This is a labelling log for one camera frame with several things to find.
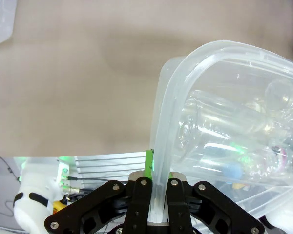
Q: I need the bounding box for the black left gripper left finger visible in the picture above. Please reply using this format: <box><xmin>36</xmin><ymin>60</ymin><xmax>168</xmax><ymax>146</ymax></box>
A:
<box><xmin>43</xmin><ymin>149</ymin><xmax>155</xmax><ymax>234</ymax></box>

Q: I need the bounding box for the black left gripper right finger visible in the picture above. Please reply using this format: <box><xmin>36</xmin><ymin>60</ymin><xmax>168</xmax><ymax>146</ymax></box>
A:
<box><xmin>166</xmin><ymin>171</ymin><xmax>266</xmax><ymax>234</ymax></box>

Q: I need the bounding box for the clear bottle with blue cap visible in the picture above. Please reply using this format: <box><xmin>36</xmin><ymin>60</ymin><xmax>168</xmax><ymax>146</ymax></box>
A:
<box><xmin>185</xmin><ymin>143</ymin><xmax>244</xmax><ymax>185</ymax></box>

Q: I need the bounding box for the clear bottle with pink label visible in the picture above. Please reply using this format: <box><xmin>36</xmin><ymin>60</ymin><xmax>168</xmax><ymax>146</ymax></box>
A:
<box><xmin>244</xmin><ymin>145</ymin><xmax>290</xmax><ymax>178</ymax></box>

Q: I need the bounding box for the large clear plastic bottle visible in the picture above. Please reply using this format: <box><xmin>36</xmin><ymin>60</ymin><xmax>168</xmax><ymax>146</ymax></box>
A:
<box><xmin>177</xmin><ymin>89</ymin><xmax>291</xmax><ymax>156</ymax></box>

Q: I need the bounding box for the aluminium table frame rail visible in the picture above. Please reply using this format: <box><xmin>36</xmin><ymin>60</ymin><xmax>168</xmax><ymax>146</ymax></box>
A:
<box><xmin>74</xmin><ymin>152</ymin><xmax>147</xmax><ymax>182</ymax></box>

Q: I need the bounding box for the thin floor cable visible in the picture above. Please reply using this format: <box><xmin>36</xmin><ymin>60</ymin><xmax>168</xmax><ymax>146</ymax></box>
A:
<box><xmin>3</xmin><ymin>199</ymin><xmax>17</xmax><ymax>219</ymax></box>

